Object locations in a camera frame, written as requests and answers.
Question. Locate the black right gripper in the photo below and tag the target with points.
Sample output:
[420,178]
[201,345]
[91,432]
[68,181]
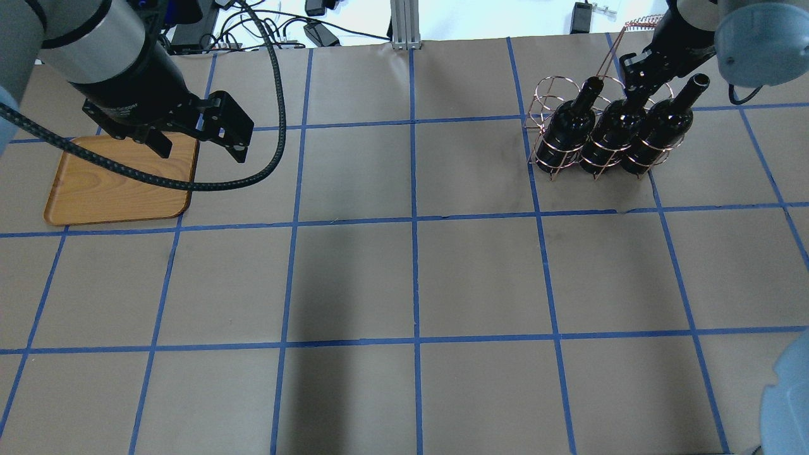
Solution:
[681,39]

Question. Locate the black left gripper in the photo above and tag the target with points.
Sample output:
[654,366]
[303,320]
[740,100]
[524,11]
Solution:
[134,90]

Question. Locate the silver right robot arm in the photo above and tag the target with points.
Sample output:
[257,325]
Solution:
[755,43]

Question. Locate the copper wire bottle basket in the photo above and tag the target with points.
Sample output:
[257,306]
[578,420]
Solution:
[551,91]

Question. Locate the aluminium frame post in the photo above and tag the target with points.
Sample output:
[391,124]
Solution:
[405,25]

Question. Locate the dark wine bottle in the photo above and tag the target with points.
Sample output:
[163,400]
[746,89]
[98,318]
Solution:
[613,133]
[665,126]
[569,129]

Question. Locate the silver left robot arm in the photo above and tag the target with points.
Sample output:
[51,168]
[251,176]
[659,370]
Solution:
[111,53]

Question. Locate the black power adapter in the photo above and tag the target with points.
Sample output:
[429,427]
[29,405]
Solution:
[320,35]

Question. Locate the wooden tray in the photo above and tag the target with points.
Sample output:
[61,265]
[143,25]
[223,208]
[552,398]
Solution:
[83,193]

